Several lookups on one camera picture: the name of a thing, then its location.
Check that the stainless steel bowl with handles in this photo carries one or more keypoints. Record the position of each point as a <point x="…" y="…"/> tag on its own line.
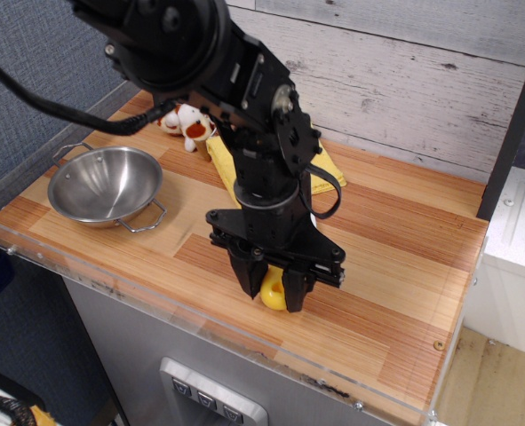
<point x="107" y="186"/>

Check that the yellow object bottom left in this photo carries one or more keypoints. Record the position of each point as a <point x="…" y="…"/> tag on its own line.
<point x="42" y="418"/>

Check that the silver dispenser button panel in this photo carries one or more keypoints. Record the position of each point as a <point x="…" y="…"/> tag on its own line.
<point x="196" y="399"/>

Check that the white ribbed box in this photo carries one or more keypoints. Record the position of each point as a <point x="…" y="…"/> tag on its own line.
<point x="495" y="306"/>

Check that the white brown plush dog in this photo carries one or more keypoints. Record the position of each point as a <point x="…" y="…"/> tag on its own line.
<point x="190" y="123"/>

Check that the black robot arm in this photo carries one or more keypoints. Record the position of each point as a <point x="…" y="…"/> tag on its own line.
<point x="192" y="52"/>

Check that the folded yellow cloth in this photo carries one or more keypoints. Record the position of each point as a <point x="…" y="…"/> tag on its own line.
<point x="224" y="164"/>

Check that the yellow handled white toy knife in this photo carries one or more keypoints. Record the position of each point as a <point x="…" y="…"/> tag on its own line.
<point x="272" y="291"/>

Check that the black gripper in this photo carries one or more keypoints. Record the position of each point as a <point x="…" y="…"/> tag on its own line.
<point x="276" y="229"/>

